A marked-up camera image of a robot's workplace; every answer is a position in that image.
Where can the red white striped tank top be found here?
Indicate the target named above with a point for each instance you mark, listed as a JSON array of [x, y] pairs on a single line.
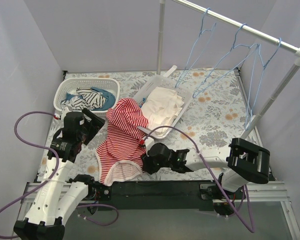
[[120, 155]]

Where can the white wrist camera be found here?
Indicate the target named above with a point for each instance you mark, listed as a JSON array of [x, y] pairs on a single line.
[[63, 113], [147, 143]]

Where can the colourful blue orange garment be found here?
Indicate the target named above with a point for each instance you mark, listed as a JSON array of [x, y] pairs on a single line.
[[142, 102]]

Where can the silver white clothes rack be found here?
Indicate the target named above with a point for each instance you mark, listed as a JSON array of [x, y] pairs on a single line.
[[262, 36]]

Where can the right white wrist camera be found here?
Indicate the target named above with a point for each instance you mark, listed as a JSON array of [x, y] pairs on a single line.
[[147, 143]]

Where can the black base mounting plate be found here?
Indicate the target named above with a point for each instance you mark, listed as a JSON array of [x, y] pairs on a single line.
[[202, 195]]

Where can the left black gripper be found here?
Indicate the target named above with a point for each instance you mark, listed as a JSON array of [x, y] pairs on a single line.
[[90, 122]]

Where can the black white striped garment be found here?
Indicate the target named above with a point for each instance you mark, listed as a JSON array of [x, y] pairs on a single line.
[[90, 98]]

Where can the cream white garment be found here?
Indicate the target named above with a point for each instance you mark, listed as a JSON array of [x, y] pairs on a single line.
[[162, 107]]

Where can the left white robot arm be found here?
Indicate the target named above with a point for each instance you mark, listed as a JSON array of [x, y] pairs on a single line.
[[47, 217]]

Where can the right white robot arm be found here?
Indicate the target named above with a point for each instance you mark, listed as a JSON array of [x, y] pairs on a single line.
[[244, 162]]

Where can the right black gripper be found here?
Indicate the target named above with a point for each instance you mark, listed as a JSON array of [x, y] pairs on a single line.
[[147, 163]]

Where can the white rectangular laundry basket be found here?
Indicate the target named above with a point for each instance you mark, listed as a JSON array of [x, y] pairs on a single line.
[[161, 81]]

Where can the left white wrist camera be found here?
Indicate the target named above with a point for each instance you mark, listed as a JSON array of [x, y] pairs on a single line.
[[63, 113]]

